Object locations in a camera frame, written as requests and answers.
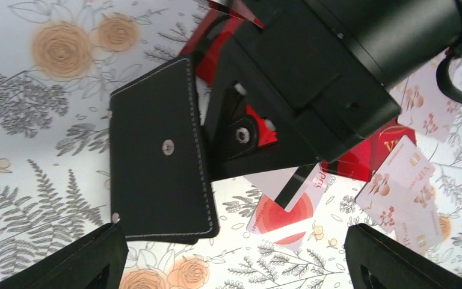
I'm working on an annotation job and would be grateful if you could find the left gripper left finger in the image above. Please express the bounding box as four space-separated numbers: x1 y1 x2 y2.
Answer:
0 223 128 289

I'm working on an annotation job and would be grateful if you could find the red VIP card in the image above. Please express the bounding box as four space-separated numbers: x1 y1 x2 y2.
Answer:
321 119 416 182

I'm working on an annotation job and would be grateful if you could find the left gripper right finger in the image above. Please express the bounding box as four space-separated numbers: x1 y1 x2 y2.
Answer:
344 223 462 289

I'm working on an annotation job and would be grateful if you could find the white floral card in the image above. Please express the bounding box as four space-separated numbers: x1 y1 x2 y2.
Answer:
356 136 443 253

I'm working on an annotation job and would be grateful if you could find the white card red circle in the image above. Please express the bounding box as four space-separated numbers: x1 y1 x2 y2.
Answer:
245 164 328 251

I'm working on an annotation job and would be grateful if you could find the black leather card holder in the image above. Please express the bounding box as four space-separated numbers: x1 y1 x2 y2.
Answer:
109 54 220 244

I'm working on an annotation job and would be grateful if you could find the red card pile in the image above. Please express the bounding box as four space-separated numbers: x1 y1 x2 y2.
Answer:
180 7 291 154

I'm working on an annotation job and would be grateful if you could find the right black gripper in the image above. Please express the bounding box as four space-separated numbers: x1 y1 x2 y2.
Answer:
205 1 462 181

